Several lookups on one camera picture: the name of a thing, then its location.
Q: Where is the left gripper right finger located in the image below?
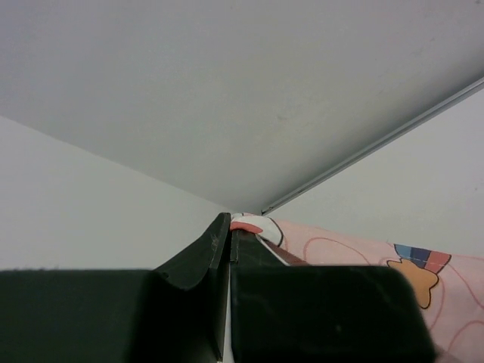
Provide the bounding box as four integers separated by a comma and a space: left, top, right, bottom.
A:
231, 231, 438, 362

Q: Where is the back aluminium frame rail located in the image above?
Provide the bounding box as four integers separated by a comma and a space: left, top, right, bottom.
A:
260, 77, 483, 216

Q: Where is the pink cartoon pillowcase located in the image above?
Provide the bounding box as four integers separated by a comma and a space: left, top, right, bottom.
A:
230, 213, 483, 362

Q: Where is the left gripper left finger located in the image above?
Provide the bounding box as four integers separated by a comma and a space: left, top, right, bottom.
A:
1, 213, 231, 362

